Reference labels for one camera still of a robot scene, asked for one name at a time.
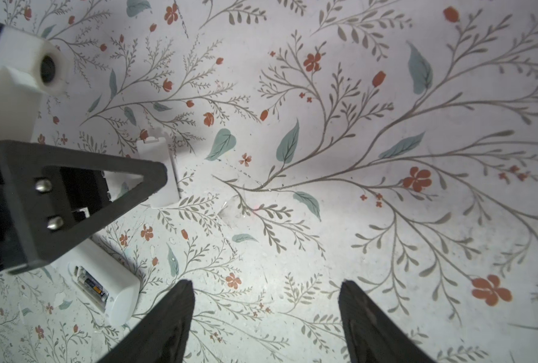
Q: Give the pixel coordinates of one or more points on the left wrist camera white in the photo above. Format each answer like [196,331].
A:
[30,68]

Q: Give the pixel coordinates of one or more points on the white battery compartment cover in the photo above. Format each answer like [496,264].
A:
[155,150]

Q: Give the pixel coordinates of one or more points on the white remote control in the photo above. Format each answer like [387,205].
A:
[122,285]

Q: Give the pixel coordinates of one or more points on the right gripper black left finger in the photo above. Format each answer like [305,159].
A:
[163,334]

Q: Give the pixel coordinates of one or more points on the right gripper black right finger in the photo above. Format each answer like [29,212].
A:
[369,333]

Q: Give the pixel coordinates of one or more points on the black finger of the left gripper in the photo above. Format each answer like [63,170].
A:
[123,176]

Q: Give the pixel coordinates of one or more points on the black AAA battery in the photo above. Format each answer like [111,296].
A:
[89,284]

